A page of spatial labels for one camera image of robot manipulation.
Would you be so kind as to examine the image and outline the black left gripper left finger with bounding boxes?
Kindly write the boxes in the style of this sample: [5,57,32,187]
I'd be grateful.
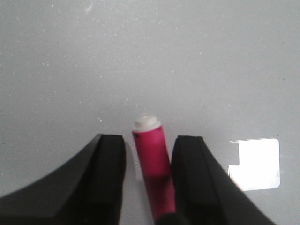
[0,134,126,225]

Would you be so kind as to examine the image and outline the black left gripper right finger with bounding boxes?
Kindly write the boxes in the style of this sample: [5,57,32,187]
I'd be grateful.
[171,135,273,225]

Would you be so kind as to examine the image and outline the pink highlighter pen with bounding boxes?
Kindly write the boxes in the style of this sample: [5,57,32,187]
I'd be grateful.
[132,115,175,223]

